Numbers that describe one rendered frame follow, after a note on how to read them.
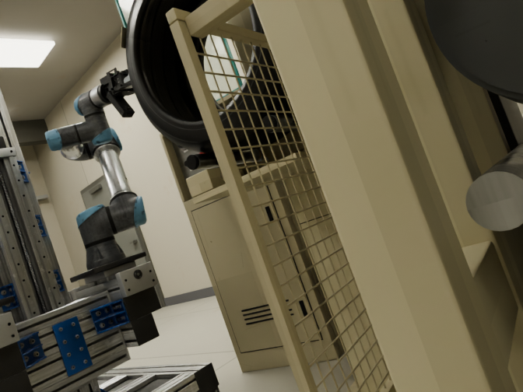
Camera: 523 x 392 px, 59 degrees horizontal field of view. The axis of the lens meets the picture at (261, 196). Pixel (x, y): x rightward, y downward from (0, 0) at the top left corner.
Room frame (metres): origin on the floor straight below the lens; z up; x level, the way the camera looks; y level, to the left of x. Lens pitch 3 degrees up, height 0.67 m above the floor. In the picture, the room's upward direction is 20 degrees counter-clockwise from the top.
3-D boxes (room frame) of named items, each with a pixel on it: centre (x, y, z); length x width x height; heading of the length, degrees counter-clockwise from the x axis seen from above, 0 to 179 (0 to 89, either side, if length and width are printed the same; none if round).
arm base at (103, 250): (1.81, 0.66, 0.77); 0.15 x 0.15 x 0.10
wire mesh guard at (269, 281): (1.02, -0.21, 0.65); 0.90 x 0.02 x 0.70; 147
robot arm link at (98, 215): (1.81, 0.65, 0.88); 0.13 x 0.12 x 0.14; 107
